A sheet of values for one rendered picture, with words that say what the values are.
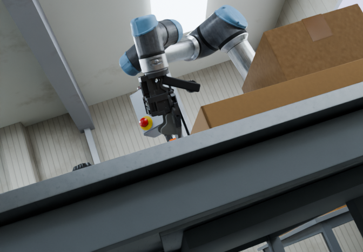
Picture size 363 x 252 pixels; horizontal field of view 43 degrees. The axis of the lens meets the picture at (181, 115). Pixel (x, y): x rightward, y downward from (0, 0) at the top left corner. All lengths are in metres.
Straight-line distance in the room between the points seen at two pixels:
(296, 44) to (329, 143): 0.48
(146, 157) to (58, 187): 0.10
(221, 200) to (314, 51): 0.59
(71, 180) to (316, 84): 0.33
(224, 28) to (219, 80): 4.90
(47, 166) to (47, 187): 5.81
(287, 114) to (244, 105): 0.06
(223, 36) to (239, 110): 1.09
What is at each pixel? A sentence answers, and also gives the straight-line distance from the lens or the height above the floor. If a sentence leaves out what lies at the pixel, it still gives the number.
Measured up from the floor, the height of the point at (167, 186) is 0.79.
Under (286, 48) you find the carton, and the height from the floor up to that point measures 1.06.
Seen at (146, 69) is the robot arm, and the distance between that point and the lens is 1.27.
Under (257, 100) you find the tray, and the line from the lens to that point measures 0.59.
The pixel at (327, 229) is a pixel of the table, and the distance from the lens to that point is 3.18.
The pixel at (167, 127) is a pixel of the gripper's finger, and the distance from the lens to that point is 1.29.
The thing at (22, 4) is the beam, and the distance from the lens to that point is 3.78.
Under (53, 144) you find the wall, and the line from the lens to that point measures 6.38.
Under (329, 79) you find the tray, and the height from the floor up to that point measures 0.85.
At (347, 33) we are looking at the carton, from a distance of 1.11.
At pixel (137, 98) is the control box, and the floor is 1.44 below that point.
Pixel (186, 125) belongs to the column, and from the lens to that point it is 1.82.
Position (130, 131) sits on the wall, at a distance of 6.26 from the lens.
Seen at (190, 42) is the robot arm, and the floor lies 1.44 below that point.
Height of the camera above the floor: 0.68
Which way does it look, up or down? 19 degrees up
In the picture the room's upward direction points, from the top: 21 degrees counter-clockwise
